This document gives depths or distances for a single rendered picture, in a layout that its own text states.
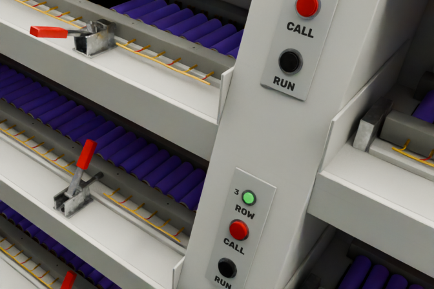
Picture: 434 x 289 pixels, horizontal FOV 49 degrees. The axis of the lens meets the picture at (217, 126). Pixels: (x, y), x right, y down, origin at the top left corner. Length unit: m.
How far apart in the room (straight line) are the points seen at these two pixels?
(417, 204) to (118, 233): 0.34
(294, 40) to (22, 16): 0.36
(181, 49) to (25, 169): 0.30
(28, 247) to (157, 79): 0.42
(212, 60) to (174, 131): 0.08
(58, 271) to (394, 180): 0.53
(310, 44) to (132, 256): 0.32
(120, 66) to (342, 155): 0.24
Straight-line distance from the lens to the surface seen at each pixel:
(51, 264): 0.78
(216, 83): 0.46
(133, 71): 0.49
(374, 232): 0.39
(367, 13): 0.35
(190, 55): 0.48
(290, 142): 0.38
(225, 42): 0.51
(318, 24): 0.36
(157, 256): 0.56
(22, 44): 0.59
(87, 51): 0.51
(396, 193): 0.39
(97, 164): 0.63
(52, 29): 0.48
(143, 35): 0.51
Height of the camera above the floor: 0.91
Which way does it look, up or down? 22 degrees down
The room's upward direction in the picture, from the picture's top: 15 degrees clockwise
